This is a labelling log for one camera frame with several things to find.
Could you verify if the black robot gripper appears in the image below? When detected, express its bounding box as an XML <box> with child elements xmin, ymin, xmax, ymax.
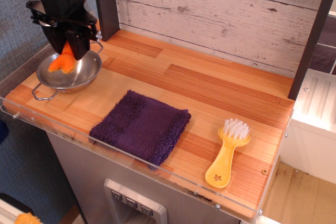
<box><xmin>26</xmin><ymin>0</ymin><xmax>101</xmax><ymax>60</ymax></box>

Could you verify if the orange plush fish toy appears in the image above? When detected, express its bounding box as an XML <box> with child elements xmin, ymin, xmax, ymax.
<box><xmin>48</xmin><ymin>41</ymin><xmax>76</xmax><ymax>74</ymax></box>

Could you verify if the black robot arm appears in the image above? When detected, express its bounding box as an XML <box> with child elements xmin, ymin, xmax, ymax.
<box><xmin>26</xmin><ymin>0</ymin><xmax>101</xmax><ymax>60</ymax></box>

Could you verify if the purple folded cloth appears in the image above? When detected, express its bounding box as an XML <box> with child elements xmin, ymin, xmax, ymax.
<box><xmin>89</xmin><ymin>90</ymin><xmax>191</xmax><ymax>170</ymax></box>

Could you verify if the silver toy fridge cabinet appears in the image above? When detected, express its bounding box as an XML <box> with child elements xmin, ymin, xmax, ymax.
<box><xmin>47</xmin><ymin>133</ymin><xmax>240</xmax><ymax>223</ymax></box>

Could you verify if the yellow toy brush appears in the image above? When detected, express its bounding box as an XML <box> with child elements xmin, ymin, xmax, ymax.
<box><xmin>205</xmin><ymin>119</ymin><xmax>250</xmax><ymax>188</ymax></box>

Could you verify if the white toy sink unit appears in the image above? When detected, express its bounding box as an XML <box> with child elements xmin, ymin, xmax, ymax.
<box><xmin>280</xmin><ymin>69</ymin><xmax>335</xmax><ymax>183</ymax></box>

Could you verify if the orange object at corner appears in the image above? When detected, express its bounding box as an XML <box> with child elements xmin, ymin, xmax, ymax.
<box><xmin>14</xmin><ymin>212</ymin><xmax>41</xmax><ymax>224</ymax></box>

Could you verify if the steel bowl with handles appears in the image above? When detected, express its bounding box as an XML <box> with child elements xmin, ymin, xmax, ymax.
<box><xmin>32</xmin><ymin>42</ymin><xmax>103</xmax><ymax>101</ymax></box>

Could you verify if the dark left post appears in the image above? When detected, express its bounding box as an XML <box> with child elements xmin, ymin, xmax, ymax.
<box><xmin>96</xmin><ymin>0</ymin><xmax>120</xmax><ymax>41</ymax></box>

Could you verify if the dark post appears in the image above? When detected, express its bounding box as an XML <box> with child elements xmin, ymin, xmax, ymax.
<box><xmin>288</xmin><ymin>0</ymin><xmax>333</xmax><ymax>100</ymax></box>
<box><xmin>96</xmin><ymin>0</ymin><xmax>120</xmax><ymax>41</ymax></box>

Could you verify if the clear acrylic guard rail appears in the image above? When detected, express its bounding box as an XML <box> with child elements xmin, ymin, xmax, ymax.
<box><xmin>2</xmin><ymin>94</ymin><xmax>291</xmax><ymax>223</ymax></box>

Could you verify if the dark right post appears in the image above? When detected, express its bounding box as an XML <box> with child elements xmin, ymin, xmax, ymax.
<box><xmin>288</xmin><ymin>0</ymin><xmax>333</xmax><ymax>100</ymax></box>

